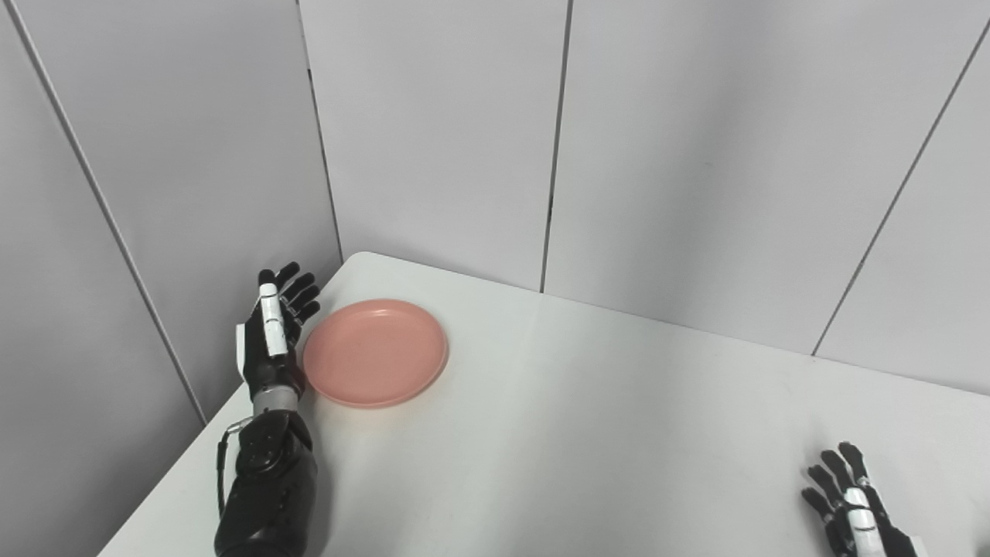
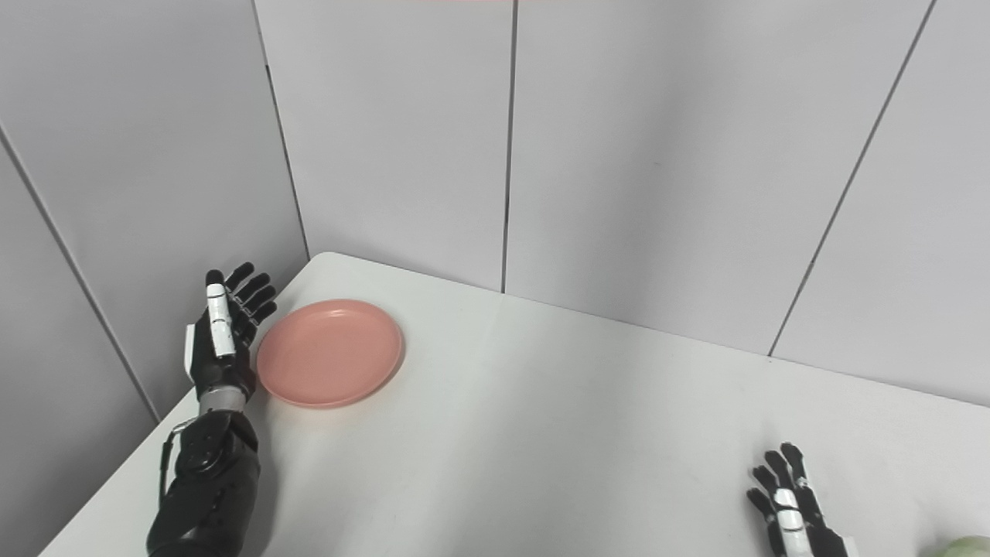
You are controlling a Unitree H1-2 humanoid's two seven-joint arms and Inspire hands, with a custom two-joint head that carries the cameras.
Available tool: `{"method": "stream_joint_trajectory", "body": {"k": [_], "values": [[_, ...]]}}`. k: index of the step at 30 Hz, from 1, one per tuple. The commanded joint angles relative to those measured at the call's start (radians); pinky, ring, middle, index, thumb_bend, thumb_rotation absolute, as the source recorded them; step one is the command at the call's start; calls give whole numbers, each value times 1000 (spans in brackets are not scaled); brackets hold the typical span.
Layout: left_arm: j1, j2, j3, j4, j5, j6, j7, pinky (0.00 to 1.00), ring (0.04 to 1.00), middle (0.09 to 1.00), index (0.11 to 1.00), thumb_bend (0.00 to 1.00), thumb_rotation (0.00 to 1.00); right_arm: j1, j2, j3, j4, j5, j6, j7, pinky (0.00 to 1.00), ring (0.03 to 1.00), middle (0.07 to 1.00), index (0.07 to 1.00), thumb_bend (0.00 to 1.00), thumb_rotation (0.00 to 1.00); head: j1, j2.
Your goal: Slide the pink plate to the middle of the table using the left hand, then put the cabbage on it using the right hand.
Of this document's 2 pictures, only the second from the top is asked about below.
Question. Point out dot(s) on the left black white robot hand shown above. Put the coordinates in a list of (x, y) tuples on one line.
[(220, 340)]

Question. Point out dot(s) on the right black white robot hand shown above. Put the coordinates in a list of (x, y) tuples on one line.
[(797, 514)]

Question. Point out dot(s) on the pink round plate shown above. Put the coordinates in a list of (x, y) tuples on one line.
[(329, 353)]

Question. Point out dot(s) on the green white cabbage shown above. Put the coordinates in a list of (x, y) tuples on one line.
[(963, 548)]

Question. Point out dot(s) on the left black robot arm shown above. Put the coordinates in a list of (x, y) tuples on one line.
[(207, 483)]

